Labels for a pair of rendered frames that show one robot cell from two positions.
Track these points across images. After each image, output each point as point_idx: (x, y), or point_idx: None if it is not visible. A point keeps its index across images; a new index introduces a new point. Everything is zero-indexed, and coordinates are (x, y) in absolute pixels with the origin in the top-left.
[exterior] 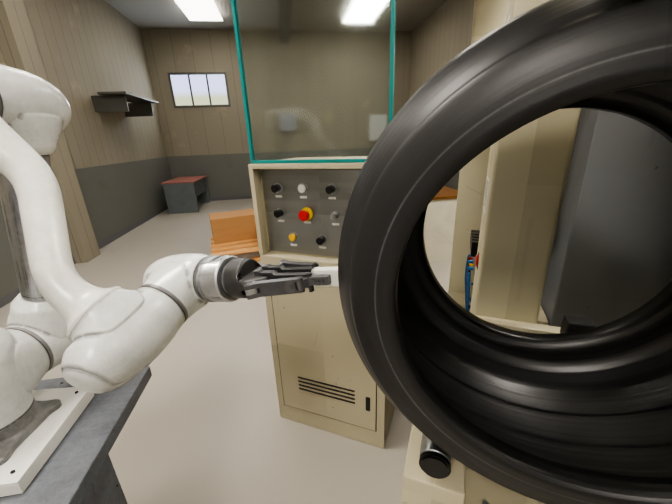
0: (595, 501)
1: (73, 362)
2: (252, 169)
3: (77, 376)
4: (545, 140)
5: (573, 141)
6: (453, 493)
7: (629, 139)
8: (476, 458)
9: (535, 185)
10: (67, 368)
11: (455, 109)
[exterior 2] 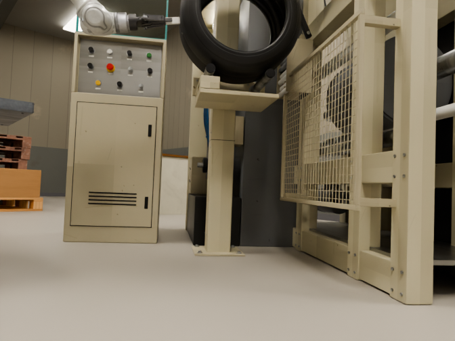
0: (248, 55)
1: (95, 6)
2: (77, 34)
3: (97, 10)
4: (231, 13)
5: (239, 14)
6: (217, 76)
7: (259, 37)
8: (222, 50)
9: (230, 27)
10: (92, 7)
11: None
